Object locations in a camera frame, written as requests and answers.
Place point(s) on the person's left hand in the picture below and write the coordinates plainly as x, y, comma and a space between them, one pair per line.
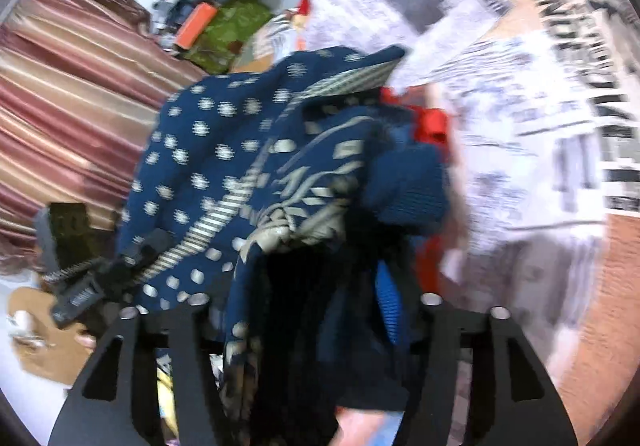
86, 341

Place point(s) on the orange box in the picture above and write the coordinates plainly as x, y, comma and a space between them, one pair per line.
196, 25

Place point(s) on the cardboard box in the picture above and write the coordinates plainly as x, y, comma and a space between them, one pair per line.
40, 356

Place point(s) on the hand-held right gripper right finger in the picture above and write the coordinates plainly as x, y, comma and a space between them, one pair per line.
392, 306

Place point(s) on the green patterned cloth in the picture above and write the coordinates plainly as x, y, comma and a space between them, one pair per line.
235, 36

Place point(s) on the newspaper printed blanket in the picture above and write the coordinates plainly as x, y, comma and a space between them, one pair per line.
525, 101

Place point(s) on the striped brown curtain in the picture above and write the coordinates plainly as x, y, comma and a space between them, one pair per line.
75, 101

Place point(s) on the red garment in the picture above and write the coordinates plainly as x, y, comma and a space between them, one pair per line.
432, 124

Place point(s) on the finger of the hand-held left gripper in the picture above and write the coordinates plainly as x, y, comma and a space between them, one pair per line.
147, 248

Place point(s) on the navy patterned hoodie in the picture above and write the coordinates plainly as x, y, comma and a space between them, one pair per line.
240, 166

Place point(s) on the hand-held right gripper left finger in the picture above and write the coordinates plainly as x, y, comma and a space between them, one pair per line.
145, 376

